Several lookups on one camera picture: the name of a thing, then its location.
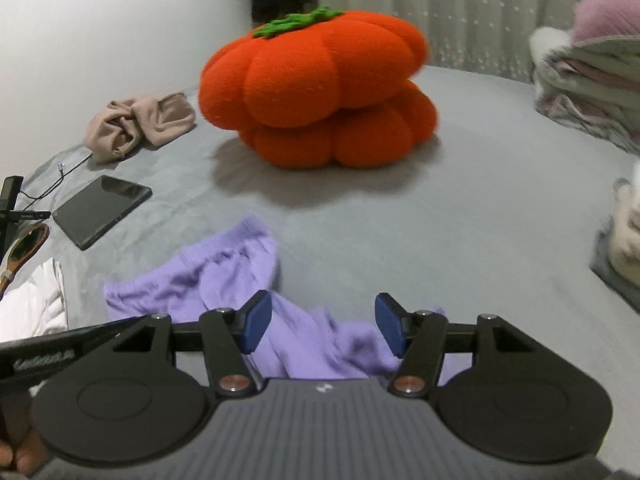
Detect grey folded garment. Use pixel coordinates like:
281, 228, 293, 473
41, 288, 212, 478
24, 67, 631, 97
589, 227, 640, 306

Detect folded pink white blankets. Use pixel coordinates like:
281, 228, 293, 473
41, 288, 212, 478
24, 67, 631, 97
529, 27, 640, 153

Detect purple pants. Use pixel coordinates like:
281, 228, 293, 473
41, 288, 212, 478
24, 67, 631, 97
103, 214, 446, 381

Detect grey dotted curtain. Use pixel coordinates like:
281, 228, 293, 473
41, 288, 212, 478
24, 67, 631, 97
315, 0, 596, 83

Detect thin black cable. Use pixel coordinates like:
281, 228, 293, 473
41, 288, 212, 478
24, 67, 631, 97
20, 152, 96, 201

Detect white cloth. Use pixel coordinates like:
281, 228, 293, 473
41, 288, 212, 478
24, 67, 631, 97
0, 258, 69, 345

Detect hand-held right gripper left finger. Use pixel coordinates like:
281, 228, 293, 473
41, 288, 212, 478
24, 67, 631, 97
112, 290, 274, 397

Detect black stand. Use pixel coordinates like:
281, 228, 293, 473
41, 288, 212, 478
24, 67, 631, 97
0, 175, 52, 261

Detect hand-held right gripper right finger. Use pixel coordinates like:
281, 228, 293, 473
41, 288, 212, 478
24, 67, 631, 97
375, 292, 538, 400

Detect pink pillow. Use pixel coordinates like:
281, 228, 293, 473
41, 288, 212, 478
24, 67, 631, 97
571, 0, 640, 45

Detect person's left hand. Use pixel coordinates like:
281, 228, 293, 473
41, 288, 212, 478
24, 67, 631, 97
0, 392, 51, 478

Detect beige knotted cloth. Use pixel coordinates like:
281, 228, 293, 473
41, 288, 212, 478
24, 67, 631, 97
83, 91, 197, 165

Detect orange pumpkin pillow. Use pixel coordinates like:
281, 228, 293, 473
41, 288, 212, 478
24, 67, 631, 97
198, 6, 440, 169

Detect beige folded garment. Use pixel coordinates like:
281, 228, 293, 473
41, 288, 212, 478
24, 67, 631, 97
606, 178, 640, 281

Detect black tablet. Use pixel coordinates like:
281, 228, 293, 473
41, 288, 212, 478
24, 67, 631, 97
52, 174, 153, 251

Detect brown rimmed oval object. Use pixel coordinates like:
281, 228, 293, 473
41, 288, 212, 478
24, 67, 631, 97
0, 223, 51, 297

